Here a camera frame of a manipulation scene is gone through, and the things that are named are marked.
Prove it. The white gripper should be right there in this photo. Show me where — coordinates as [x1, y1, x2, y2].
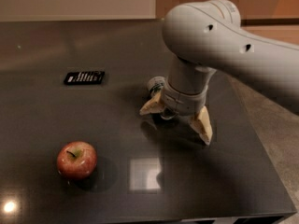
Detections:
[139, 81, 213, 146]

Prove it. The silver green 7up can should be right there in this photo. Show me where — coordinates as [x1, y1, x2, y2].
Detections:
[147, 77, 165, 97]

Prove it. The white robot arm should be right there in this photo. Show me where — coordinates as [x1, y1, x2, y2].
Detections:
[139, 0, 299, 145]

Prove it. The black remote control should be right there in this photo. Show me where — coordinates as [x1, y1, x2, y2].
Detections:
[64, 71, 105, 85]

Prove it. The red apple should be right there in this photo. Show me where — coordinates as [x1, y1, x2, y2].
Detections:
[56, 141, 97, 180]

